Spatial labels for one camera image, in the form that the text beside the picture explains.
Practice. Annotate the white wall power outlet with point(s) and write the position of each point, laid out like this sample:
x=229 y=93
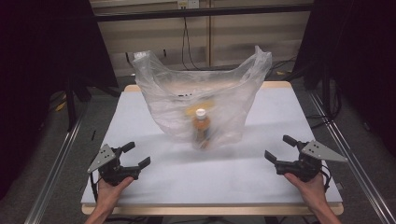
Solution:
x=187 y=3

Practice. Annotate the black metal stand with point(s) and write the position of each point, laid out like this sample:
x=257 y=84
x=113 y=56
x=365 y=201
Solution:
x=71 y=102

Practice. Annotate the person's right hand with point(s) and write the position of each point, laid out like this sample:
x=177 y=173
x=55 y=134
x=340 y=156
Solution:
x=311 y=193

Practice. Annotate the yellow item in bag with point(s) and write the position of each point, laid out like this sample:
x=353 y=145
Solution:
x=194 y=109

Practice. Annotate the clear plastic bag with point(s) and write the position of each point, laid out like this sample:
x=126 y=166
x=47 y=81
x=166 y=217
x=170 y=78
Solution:
x=174 y=96

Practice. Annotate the orange drink bottle white cap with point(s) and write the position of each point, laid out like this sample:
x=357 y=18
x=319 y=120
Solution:
x=201 y=130

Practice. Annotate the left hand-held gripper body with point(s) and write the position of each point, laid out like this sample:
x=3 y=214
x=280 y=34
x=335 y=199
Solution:
x=109 y=169

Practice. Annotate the black horizontal bar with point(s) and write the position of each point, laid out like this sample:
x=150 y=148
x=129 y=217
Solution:
x=202 y=12

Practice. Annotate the metal floor rail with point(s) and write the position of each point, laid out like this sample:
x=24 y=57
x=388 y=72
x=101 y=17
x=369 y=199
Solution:
x=351 y=155
x=53 y=174

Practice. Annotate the person's left hand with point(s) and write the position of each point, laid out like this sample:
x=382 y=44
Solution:
x=109 y=193

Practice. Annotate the black curtain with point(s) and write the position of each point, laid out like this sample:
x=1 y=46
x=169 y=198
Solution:
x=40 y=62
x=358 y=56

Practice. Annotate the yellow floor tape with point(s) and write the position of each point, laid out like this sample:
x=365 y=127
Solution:
x=280 y=73

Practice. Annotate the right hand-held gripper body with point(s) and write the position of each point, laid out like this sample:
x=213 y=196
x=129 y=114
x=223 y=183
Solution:
x=306 y=165

